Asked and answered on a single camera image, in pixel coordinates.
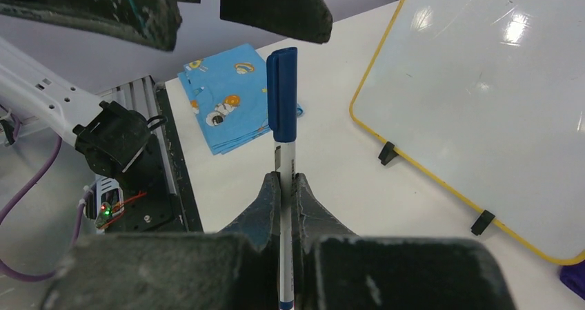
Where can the yellow framed whiteboard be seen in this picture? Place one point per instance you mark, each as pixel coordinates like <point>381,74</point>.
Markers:
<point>487,98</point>

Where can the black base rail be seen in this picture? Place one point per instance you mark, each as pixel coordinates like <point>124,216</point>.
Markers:
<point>170,204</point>

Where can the blue cartoon cloth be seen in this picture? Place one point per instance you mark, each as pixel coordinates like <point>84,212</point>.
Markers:
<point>237,96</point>

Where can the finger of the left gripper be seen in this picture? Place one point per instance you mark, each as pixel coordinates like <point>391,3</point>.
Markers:
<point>304,20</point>
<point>152,23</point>

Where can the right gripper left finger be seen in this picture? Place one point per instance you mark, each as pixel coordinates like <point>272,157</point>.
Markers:
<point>235,268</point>

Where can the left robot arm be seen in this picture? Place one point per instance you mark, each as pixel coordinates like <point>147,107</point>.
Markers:
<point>111,137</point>

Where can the purple folded towel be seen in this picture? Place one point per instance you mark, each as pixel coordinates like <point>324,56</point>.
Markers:
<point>572,276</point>

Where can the blue capped marker pen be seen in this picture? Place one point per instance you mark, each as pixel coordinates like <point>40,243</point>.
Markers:
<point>283,161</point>

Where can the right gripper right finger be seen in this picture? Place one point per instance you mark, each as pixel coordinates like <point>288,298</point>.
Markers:
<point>338,269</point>

